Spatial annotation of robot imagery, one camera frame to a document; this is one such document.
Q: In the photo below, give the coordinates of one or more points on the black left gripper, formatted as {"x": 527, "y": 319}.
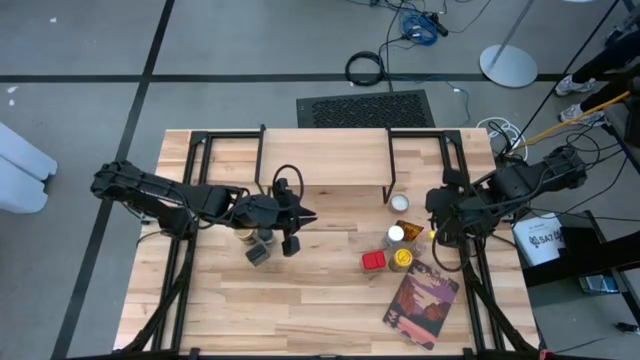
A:
{"x": 260, "y": 212}

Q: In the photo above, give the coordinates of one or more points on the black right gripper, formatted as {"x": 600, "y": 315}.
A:
{"x": 450, "y": 215}

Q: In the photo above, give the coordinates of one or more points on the orange brown spice packet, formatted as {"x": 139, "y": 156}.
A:
{"x": 412, "y": 230}

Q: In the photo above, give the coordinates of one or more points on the dark green spice tin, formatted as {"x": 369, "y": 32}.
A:
{"x": 257, "y": 255}

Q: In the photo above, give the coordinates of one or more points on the furikake jar tan lid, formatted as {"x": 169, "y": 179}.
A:
{"x": 245, "y": 236}

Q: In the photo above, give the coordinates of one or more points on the chili onion jar yellow lid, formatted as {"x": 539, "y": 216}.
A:
{"x": 401, "y": 259}

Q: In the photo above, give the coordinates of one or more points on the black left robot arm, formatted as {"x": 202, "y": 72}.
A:
{"x": 150, "y": 190}

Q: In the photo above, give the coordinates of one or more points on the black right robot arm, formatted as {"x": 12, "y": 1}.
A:
{"x": 525, "y": 180}

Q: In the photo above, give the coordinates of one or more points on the wooden shelf riser black legs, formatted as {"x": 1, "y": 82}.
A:
{"x": 325, "y": 160}

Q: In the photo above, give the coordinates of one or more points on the white printed box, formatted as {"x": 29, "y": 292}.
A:
{"x": 537, "y": 240}

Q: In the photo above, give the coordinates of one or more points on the canyon illustration book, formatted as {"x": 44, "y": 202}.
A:
{"x": 422, "y": 305}

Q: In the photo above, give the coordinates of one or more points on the black perforated panel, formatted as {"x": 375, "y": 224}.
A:
{"x": 365, "y": 110}

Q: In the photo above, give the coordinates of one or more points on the black side cart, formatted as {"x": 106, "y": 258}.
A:
{"x": 585, "y": 250}

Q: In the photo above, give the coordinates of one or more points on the grey round-base lamp stand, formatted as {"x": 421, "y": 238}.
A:
{"x": 507, "y": 66}

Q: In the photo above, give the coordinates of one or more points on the thin black pole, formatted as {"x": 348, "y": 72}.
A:
{"x": 567, "y": 75}

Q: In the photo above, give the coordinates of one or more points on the black power adapter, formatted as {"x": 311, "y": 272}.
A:
{"x": 435, "y": 24}

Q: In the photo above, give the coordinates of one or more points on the white floor furniture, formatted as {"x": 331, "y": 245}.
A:
{"x": 22, "y": 170}

